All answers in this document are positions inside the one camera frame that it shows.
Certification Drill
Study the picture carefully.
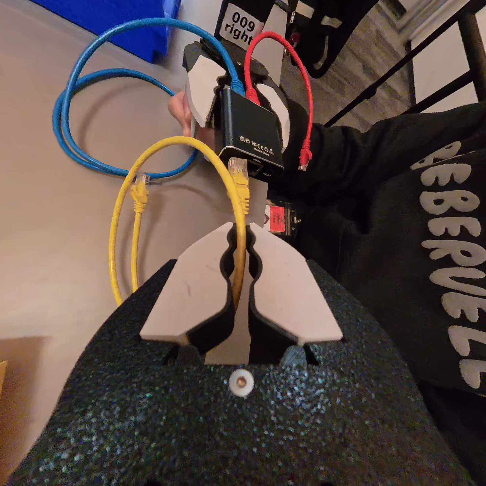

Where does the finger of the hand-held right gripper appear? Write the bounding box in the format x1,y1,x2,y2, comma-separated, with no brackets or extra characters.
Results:
257,84,292,148
185,56,228,130

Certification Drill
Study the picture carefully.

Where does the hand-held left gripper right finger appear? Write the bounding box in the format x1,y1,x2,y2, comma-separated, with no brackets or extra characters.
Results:
246,223,344,363

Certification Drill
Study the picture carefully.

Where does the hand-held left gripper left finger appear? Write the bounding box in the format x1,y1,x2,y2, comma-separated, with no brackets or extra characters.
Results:
140,222,237,355

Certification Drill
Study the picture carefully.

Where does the red ethernet cable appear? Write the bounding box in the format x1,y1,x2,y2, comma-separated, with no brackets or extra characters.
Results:
244,31,314,171

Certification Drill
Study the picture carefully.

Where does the black network splitter box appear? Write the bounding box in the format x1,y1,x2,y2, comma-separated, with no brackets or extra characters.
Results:
213,87,285,179

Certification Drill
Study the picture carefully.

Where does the yellow ethernet cable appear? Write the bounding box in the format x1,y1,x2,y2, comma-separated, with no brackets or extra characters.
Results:
109,136,252,316

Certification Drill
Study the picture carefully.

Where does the blue ethernet cable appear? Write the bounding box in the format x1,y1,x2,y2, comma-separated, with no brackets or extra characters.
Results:
52,17,247,179

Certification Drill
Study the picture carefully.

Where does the person's right forearm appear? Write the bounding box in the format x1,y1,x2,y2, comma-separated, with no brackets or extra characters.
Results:
283,99,486,206

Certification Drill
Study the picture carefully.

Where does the person's right hand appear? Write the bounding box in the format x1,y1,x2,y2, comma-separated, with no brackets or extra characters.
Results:
168,91,216,144

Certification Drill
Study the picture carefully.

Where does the red badge card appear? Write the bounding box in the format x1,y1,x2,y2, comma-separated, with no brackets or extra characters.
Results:
265,203,301,238

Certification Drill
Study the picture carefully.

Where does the large blue plastic bin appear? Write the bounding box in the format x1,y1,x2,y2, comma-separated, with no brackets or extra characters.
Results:
28,0,181,63

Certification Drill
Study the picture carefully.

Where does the black metal frame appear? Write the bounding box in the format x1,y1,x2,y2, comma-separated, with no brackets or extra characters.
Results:
325,0,486,128

